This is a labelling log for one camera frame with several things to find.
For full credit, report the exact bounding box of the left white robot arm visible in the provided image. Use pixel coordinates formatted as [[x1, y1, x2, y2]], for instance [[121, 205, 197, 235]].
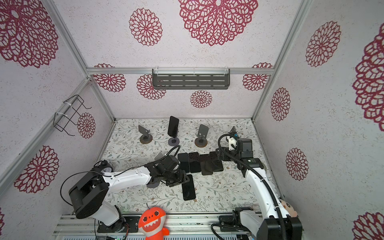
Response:
[[68, 152, 192, 233]]

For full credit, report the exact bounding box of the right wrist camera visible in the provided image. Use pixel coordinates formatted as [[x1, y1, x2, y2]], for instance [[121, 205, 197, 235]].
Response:
[[226, 134, 239, 151]]

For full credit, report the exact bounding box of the grey round stand back left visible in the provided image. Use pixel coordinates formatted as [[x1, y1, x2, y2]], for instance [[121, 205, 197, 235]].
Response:
[[168, 138, 180, 147]]

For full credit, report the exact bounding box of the black wire wall rack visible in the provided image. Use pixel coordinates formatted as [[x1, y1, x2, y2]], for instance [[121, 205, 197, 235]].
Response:
[[53, 95, 92, 137]]

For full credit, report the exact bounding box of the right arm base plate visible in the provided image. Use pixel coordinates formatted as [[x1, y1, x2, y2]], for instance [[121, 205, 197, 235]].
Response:
[[219, 215, 249, 232]]

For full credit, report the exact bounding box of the black stand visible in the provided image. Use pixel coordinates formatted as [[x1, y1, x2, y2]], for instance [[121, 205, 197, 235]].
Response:
[[229, 126, 238, 136]]

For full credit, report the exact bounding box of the phone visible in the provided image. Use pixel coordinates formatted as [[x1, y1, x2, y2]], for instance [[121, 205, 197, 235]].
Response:
[[182, 174, 196, 201], [209, 152, 224, 172], [178, 153, 190, 174], [199, 154, 213, 176], [188, 152, 201, 173], [168, 116, 180, 138]]

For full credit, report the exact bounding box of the wooden round stand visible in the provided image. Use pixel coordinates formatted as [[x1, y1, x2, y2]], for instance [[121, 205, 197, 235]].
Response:
[[138, 125, 153, 145], [195, 124, 209, 148]]

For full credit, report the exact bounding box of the small black alarm clock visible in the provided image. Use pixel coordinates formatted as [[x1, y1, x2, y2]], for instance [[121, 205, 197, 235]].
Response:
[[94, 160, 114, 173]]

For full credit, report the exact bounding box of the grey round stand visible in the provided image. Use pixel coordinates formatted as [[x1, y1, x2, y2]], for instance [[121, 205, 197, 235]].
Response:
[[147, 182, 160, 189], [168, 138, 180, 147]]

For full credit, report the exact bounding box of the boy doll plush toy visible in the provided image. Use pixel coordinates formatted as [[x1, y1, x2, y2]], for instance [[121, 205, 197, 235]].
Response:
[[280, 199, 298, 218]]

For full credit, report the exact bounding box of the grey wall shelf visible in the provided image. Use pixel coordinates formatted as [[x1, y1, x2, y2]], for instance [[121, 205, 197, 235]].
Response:
[[152, 68, 231, 90]]

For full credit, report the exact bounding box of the white phone stand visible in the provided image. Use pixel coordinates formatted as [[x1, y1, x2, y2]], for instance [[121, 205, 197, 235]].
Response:
[[155, 152, 165, 161]]

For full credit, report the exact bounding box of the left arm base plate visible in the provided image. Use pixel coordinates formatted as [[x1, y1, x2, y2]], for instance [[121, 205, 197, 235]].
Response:
[[97, 216, 140, 234]]

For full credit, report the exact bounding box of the grey round stand front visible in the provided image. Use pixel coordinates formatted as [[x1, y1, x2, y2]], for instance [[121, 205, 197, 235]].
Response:
[[147, 182, 160, 189]]

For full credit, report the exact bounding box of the red shark plush toy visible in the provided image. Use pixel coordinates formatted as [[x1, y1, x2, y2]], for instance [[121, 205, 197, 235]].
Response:
[[138, 207, 170, 240]]

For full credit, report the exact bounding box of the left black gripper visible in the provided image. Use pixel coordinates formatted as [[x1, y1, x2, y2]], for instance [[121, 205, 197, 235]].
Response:
[[163, 168, 191, 188]]

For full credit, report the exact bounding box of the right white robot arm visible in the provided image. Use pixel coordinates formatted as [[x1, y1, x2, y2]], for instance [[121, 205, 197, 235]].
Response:
[[218, 134, 303, 240]]

